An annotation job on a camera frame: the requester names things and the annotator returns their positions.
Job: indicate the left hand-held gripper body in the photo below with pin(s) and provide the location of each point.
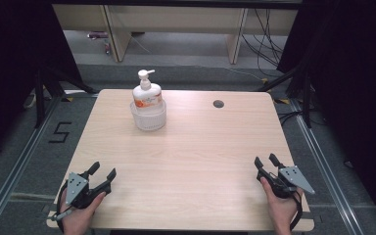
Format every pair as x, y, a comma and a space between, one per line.
76, 186

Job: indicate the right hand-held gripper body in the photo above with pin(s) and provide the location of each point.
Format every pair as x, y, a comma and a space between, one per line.
292, 178

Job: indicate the clear plastic container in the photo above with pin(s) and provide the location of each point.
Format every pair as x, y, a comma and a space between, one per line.
149, 123

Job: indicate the white pump bottle orange label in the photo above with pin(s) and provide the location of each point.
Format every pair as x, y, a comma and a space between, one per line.
147, 94

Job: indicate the person's left hand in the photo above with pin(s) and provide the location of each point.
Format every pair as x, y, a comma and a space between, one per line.
76, 220

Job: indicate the person's right hand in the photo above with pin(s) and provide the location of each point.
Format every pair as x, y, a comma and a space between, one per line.
282, 212

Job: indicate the black metal stand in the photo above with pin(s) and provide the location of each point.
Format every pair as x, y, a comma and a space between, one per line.
39, 98
306, 98

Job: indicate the black curtain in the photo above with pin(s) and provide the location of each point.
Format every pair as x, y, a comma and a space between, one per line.
9, 65
355, 81

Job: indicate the beige desk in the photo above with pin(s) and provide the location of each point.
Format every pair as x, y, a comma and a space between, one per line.
176, 19

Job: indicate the metal floor rail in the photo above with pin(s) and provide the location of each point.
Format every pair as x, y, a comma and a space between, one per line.
19, 166
326, 169

